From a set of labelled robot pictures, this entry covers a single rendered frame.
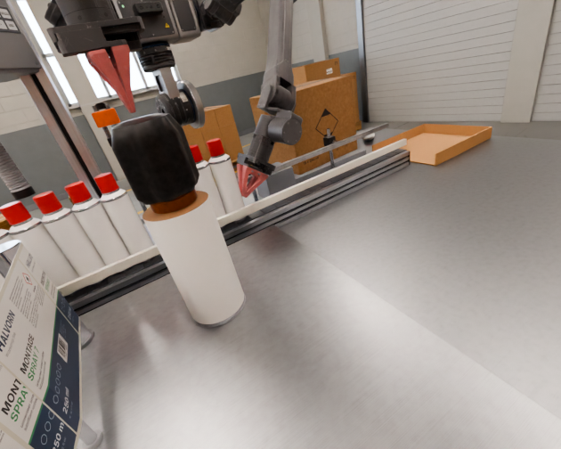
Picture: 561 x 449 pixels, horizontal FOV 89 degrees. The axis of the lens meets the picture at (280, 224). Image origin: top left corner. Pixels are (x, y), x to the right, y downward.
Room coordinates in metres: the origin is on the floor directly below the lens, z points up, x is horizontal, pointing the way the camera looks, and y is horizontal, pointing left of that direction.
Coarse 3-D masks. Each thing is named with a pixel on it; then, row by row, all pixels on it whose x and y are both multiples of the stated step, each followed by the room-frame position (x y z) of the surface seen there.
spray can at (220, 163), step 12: (216, 144) 0.66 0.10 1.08; (216, 156) 0.66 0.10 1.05; (228, 156) 0.67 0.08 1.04; (216, 168) 0.65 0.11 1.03; (228, 168) 0.66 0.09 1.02; (216, 180) 0.66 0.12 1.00; (228, 180) 0.65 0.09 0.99; (228, 192) 0.65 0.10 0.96; (228, 204) 0.65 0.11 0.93; (240, 204) 0.66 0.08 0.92
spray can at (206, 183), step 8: (192, 152) 0.64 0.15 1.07; (200, 152) 0.66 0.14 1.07; (200, 160) 0.65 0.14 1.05; (200, 168) 0.64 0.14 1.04; (208, 168) 0.65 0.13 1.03; (200, 176) 0.64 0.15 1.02; (208, 176) 0.64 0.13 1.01; (200, 184) 0.64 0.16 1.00; (208, 184) 0.64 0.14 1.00; (208, 192) 0.64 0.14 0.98; (216, 192) 0.65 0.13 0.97; (216, 200) 0.64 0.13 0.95; (216, 208) 0.64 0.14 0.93; (216, 216) 0.64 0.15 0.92
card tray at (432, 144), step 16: (416, 128) 1.15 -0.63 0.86; (432, 128) 1.13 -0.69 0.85; (448, 128) 1.07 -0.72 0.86; (464, 128) 1.02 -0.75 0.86; (480, 128) 0.97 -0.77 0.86; (384, 144) 1.07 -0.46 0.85; (416, 144) 1.04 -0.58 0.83; (432, 144) 1.00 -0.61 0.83; (448, 144) 0.96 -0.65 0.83; (464, 144) 0.87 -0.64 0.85; (416, 160) 0.88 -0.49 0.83; (432, 160) 0.85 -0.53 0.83
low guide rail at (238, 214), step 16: (400, 144) 0.87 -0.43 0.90; (352, 160) 0.80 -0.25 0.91; (368, 160) 0.82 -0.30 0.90; (320, 176) 0.74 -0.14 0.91; (288, 192) 0.70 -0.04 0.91; (240, 208) 0.65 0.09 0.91; (256, 208) 0.66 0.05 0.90; (224, 224) 0.62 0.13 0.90; (144, 256) 0.55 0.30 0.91; (96, 272) 0.51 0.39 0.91; (112, 272) 0.52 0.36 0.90; (64, 288) 0.48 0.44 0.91; (80, 288) 0.49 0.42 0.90
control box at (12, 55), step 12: (0, 0) 0.68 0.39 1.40; (0, 36) 0.64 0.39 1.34; (12, 36) 0.66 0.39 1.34; (24, 36) 0.69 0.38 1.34; (0, 48) 0.62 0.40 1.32; (12, 48) 0.65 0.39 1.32; (24, 48) 0.67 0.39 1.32; (0, 60) 0.61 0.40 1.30; (12, 60) 0.63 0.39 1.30; (24, 60) 0.66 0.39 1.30; (36, 60) 0.68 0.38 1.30; (0, 72) 0.60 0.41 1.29; (12, 72) 0.63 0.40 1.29; (24, 72) 0.65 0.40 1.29; (36, 72) 0.68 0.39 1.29
